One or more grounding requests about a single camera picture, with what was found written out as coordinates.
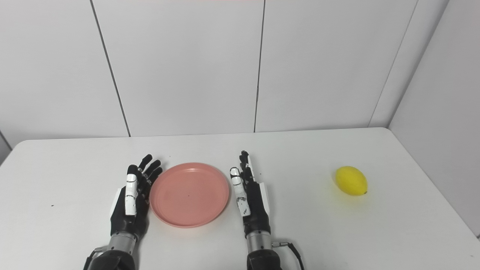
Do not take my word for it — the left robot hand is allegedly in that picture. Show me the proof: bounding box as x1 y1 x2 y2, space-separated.
110 154 163 239

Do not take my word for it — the pink round plate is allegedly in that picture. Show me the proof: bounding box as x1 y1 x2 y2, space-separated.
150 162 230 228

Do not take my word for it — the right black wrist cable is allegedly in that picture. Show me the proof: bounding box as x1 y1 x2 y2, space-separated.
271 241 305 270

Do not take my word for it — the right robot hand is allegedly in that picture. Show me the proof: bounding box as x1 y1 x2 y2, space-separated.
230 150 271 238

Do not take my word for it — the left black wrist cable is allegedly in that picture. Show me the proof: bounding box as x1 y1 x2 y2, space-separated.
83 246 109 270

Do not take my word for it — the yellow lemon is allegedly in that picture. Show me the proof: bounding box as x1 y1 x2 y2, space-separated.
335 166 368 196

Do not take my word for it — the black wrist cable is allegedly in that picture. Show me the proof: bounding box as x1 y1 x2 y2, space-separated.
271 241 305 270
83 246 109 270

